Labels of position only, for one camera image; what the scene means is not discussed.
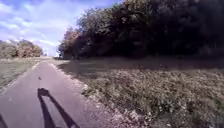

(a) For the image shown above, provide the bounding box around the flat grass field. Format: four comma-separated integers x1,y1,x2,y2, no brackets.
0,56,45,92

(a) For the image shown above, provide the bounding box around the grey asphalt path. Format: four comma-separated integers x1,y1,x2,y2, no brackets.
0,59,113,128

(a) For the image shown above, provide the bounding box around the dense dark wood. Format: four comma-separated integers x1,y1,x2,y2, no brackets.
56,0,224,61

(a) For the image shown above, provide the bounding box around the grass verge with dry leaves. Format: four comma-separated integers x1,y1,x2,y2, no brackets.
49,55,224,128

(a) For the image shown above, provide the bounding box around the row of autumn-coloured trees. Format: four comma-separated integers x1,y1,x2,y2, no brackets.
0,38,45,60

